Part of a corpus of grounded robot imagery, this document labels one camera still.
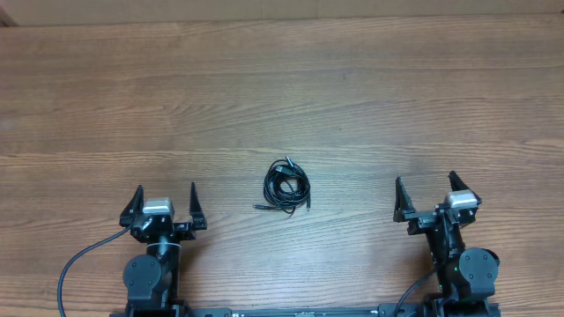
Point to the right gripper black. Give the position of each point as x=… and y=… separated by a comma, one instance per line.
x=422, y=219

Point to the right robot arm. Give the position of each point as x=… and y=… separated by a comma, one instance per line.
x=466, y=276

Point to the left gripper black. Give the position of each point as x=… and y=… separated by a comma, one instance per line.
x=187, y=232

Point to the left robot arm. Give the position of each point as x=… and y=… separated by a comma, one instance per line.
x=152, y=279

